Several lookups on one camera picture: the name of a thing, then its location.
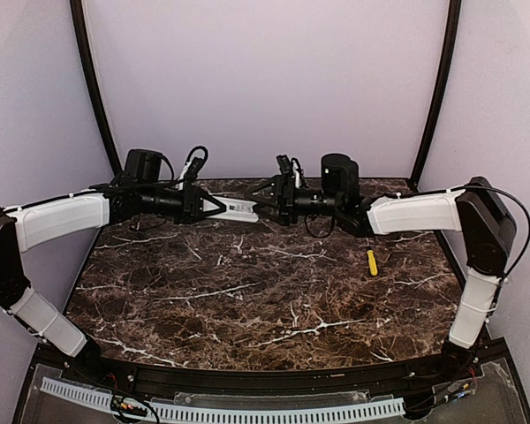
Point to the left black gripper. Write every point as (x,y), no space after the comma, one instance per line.
(192,203)

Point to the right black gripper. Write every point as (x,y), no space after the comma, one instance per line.
(283,199)

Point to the white remote control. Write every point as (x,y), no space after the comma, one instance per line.
(237,210)

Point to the yellow handled screwdriver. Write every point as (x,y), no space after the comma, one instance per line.
(371,260)

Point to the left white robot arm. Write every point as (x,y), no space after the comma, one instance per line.
(137,189)

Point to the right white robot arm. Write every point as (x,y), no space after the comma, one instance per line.
(475,209)

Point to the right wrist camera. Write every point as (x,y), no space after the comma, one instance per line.
(291,167)

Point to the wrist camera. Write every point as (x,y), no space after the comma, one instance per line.
(194,162)
(291,167)

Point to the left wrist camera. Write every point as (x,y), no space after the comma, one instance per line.
(194,162)

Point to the white slotted cable duct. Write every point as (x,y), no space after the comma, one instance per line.
(103,401)

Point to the left black frame post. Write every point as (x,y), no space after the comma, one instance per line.
(93,88)

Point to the black frame post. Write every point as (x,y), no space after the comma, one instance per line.
(441,80)
(93,88)

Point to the black front table rail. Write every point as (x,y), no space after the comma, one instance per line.
(409,378)

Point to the right black frame post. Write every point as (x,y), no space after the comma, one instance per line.
(441,80)

